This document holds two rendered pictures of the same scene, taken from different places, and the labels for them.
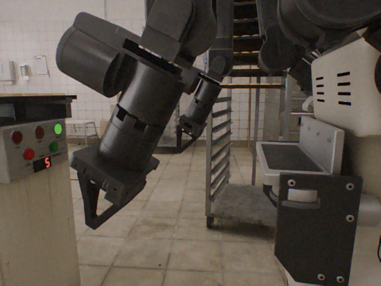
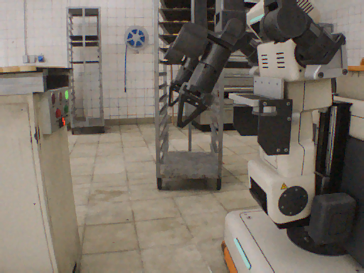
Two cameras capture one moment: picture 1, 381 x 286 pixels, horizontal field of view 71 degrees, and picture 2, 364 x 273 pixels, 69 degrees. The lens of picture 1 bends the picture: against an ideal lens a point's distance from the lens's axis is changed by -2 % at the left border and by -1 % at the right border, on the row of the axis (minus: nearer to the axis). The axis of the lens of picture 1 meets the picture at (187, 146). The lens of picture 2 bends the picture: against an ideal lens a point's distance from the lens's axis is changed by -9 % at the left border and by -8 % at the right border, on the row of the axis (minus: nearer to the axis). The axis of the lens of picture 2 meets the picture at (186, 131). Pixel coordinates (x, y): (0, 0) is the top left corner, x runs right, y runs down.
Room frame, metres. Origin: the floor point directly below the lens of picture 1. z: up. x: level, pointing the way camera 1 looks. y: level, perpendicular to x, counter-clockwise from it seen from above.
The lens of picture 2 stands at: (-0.33, 0.31, 0.89)
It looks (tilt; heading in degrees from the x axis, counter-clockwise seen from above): 12 degrees down; 341
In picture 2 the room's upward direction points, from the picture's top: straight up
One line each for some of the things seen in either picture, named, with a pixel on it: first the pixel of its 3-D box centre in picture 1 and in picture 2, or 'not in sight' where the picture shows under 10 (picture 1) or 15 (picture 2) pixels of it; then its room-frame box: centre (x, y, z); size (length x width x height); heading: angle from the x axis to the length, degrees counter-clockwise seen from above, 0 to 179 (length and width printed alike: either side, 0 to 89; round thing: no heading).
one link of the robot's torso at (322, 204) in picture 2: not in sight; (296, 206); (0.37, -0.32, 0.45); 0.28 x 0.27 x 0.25; 168
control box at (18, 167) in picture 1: (36, 147); (56, 108); (0.75, 0.44, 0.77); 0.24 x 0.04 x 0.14; 168
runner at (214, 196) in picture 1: (222, 184); (166, 150); (1.93, -0.27, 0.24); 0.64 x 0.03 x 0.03; 160
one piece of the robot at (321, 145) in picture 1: (304, 181); (261, 111); (0.45, -0.21, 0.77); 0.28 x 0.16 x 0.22; 168
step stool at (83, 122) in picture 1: (81, 134); not in sight; (4.44, 1.78, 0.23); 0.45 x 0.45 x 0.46; 78
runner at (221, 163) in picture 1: (223, 160); (165, 129); (1.93, -0.27, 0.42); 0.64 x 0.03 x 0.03; 160
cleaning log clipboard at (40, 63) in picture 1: (41, 66); not in sight; (4.84, 2.56, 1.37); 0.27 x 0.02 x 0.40; 86
